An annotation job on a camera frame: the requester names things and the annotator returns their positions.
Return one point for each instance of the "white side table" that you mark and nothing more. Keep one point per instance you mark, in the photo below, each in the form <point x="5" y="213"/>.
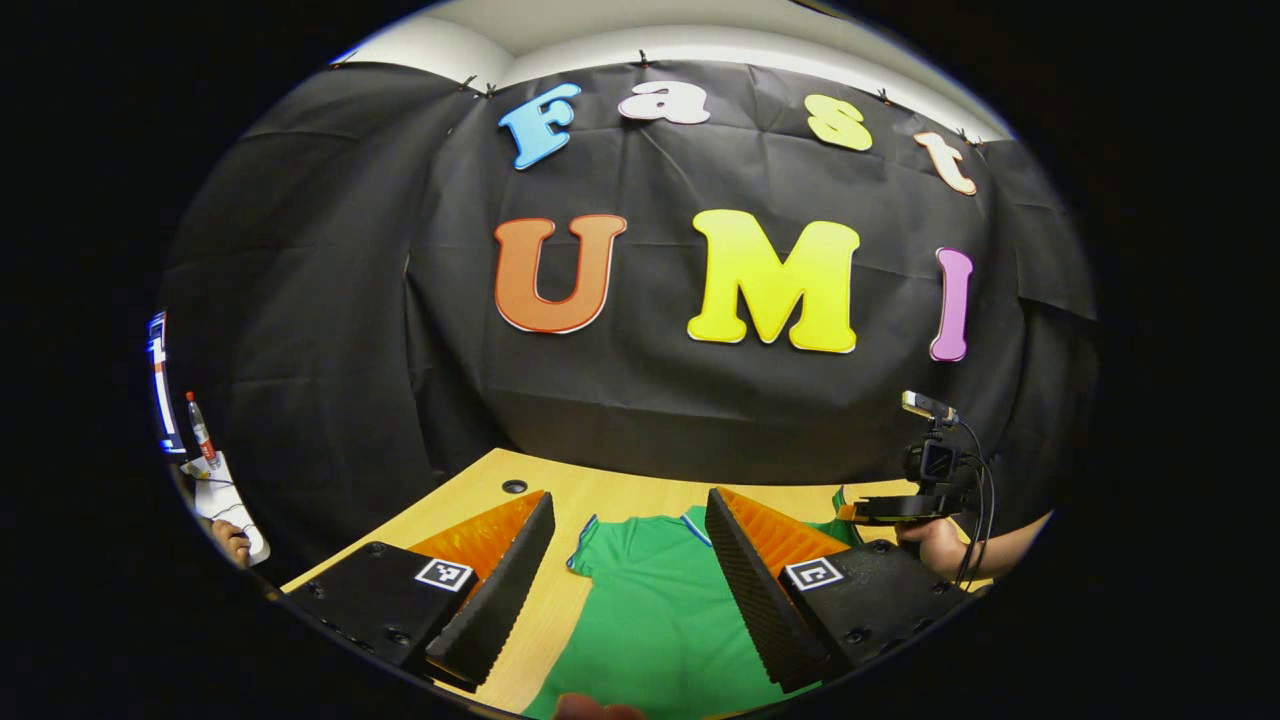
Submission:
<point x="228" y="500"/>

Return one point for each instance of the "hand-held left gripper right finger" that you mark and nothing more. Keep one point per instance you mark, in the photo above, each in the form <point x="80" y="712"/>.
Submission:
<point x="750" y="600"/>

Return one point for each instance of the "computer monitor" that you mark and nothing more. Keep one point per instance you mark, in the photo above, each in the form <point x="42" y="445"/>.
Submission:
<point x="160" y="385"/>

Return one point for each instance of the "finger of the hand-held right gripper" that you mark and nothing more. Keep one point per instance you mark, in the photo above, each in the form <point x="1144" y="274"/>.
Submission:
<point x="895" y="508"/>

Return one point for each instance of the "green T-shirt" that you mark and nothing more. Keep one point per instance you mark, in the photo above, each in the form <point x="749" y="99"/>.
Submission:
<point x="660" y="620"/>

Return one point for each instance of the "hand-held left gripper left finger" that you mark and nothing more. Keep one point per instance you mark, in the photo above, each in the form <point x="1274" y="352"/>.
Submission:
<point x="505" y="600"/>

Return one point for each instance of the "red capped drink bottle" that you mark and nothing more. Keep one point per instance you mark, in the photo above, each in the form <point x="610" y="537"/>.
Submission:
<point x="201" y="430"/>

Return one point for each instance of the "black backdrop cloth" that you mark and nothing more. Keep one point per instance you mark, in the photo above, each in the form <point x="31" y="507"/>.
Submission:
<point x="650" y="420"/>

